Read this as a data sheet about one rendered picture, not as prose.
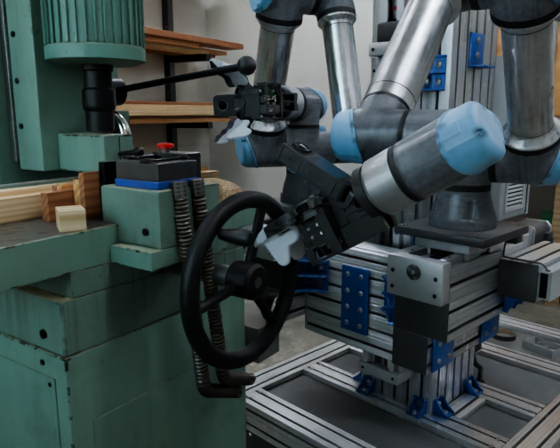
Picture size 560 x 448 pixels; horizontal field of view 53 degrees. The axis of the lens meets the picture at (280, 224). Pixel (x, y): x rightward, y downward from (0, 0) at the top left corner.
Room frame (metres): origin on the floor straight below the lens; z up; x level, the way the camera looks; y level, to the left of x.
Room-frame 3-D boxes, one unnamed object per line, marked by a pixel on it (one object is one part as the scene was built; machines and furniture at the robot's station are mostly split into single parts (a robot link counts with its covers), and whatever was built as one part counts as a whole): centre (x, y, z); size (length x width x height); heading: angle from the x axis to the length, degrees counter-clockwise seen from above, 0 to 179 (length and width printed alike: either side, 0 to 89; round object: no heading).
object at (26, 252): (0.97, 0.27, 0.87); 0.61 x 0.30 x 0.06; 146
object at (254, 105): (1.17, 0.03, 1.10); 0.12 x 0.09 x 0.08; 146
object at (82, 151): (1.08, 0.35, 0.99); 0.14 x 0.07 x 0.09; 56
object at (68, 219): (0.84, 0.32, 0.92); 0.05 x 0.04 x 0.03; 27
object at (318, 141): (1.31, -0.07, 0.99); 0.11 x 0.08 x 0.11; 110
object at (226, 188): (1.19, 0.14, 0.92); 0.14 x 0.09 x 0.04; 56
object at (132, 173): (0.93, 0.19, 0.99); 0.13 x 0.11 x 0.06; 146
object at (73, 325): (1.13, 0.44, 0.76); 0.57 x 0.45 x 0.09; 56
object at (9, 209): (1.10, 0.31, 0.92); 0.55 x 0.02 x 0.04; 146
